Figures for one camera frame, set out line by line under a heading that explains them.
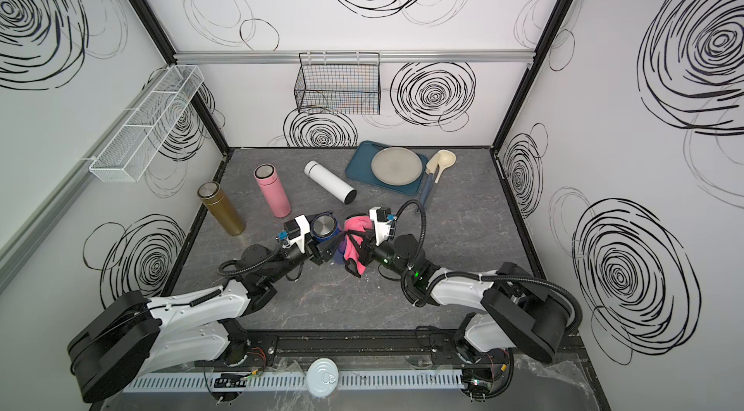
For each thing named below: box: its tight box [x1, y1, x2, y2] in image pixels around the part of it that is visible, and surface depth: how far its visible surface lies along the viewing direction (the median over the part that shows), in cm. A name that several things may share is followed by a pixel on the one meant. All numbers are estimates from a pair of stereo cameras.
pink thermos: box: [252, 162, 292, 219], surface depth 91 cm
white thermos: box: [303, 159, 358, 205], surface depth 108 cm
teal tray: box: [344, 140, 429, 196], surface depth 114 cm
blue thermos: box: [310, 212, 341, 241], surface depth 66 cm
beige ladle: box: [434, 149, 457, 185], surface depth 115 cm
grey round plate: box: [371, 146, 424, 187], surface depth 115 cm
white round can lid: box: [306, 357, 340, 399], surface depth 67 cm
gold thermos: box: [197, 181, 248, 237], surface depth 88 cm
